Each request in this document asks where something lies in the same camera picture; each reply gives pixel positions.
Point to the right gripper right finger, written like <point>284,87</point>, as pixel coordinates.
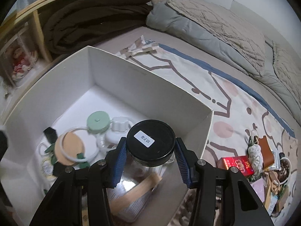
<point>240,205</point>

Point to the cartoon print blanket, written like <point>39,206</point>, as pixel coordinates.
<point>238,110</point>

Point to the wooden stick block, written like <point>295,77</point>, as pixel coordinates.
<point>135,193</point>

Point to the black lid glass jar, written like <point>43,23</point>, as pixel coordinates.
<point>149,146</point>

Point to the beige pillow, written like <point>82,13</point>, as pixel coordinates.
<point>287,71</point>
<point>228,27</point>

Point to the white knitted rope item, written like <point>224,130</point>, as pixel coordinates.
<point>254,153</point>

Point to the right beige pillow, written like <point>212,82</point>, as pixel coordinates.
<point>287,71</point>

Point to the wooden shelf unit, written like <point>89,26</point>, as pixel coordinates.
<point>24,29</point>

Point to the left beige pillow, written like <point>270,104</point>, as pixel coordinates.
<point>228,27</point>

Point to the brown leather wallet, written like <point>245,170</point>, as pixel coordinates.
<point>268,157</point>

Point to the red brown carton box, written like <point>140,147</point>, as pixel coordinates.
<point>241,162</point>

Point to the dark brown folded blanket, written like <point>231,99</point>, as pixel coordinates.
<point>87,22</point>

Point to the green round lid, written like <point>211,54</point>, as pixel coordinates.
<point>98,122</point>

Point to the red dressed doll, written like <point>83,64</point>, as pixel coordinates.
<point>22,62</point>

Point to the purple card booklet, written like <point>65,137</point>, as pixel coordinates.
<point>259,187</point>

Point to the grey duvet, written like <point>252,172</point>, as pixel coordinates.
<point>163,18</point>

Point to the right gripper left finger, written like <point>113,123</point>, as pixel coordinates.
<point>62,205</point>

